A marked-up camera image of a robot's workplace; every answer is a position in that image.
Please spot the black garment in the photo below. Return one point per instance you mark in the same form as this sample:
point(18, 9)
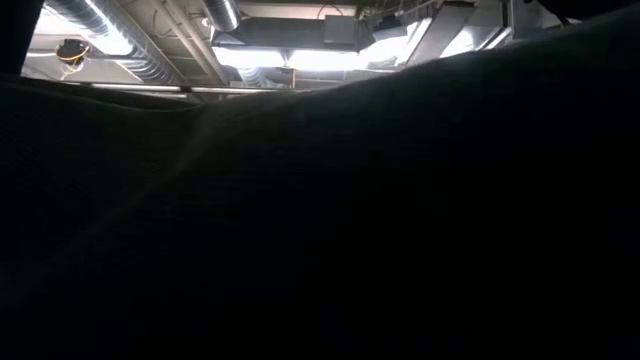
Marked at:
point(320, 225)

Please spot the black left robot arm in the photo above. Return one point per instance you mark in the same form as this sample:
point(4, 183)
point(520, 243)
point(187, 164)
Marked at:
point(20, 30)

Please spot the long LED light bar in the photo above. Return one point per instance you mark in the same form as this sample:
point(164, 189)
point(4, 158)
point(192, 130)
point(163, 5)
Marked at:
point(135, 87)

